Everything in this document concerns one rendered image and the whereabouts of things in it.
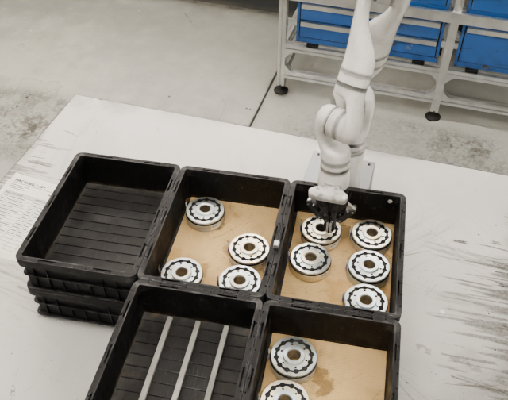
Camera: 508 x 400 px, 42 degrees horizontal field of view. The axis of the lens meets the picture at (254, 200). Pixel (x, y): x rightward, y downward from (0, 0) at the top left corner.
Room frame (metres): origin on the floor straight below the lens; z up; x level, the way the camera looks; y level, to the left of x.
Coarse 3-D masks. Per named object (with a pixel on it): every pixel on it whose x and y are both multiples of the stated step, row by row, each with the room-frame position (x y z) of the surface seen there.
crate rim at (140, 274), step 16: (240, 176) 1.29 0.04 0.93; (256, 176) 1.29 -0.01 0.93; (176, 192) 1.23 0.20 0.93; (288, 192) 1.23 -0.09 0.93; (160, 224) 1.11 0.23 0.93; (272, 240) 1.06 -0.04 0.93; (144, 256) 1.01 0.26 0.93; (272, 256) 1.01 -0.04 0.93; (208, 288) 0.91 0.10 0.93; (224, 288) 0.91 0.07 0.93
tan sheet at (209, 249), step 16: (240, 208) 1.27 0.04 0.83; (256, 208) 1.27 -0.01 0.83; (272, 208) 1.27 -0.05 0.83; (224, 224) 1.21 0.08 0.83; (240, 224) 1.21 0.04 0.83; (256, 224) 1.21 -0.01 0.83; (272, 224) 1.21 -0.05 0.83; (176, 240) 1.15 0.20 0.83; (192, 240) 1.15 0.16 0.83; (208, 240) 1.15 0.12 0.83; (224, 240) 1.15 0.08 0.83; (176, 256) 1.09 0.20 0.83; (192, 256) 1.09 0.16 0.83; (208, 256) 1.09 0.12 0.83; (224, 256) 1.09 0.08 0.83; (208, 272) 1.04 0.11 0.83
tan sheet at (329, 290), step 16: (352, 224) 1.21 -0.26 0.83; (336, 256) 1.09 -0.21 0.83; (384, 256) 1.09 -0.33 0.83; (288, 272) 1.04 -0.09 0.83; (336, 272) 1.04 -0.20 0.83; (288, 288) 0.99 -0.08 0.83; (304, 288) 0.99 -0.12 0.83; (320, 288) 0.99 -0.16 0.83; (336, 288) 0.99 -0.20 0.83; (384, 288) 0.99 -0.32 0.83
